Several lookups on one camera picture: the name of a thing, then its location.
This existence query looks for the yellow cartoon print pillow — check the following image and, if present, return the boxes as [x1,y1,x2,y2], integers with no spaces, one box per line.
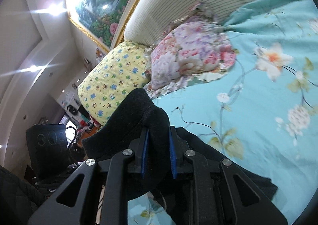
[78,40,150,125]

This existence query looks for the pink floral ruffled pillow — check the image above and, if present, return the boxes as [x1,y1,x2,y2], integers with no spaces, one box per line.
[143,3,236,99]

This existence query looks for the black knit pants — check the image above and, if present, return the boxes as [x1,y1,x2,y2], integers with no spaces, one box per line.
[81,87,279,225]

